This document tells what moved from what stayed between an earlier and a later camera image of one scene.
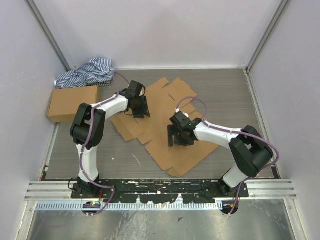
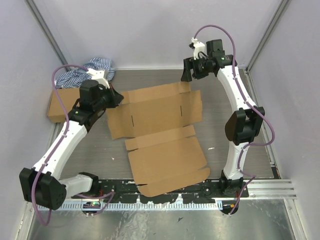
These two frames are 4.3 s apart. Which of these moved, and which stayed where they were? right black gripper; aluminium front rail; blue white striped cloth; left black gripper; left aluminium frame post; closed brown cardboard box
Moved: left black gripper; right black gripper
Stayed: closed brown cardboard box; aluminium front rail; left aluminium frame post; blue white striped cloth
